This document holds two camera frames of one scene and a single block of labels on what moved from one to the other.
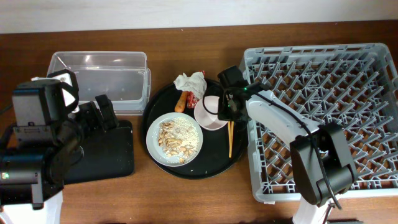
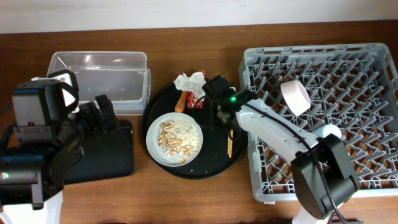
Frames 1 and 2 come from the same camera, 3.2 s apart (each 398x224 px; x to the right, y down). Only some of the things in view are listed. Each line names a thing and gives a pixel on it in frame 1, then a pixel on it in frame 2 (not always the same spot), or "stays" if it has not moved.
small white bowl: (206, 112) -> (296, 96)
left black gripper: (97, 122) stays
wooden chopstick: (229, 139) stays
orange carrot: (180, 104) stays
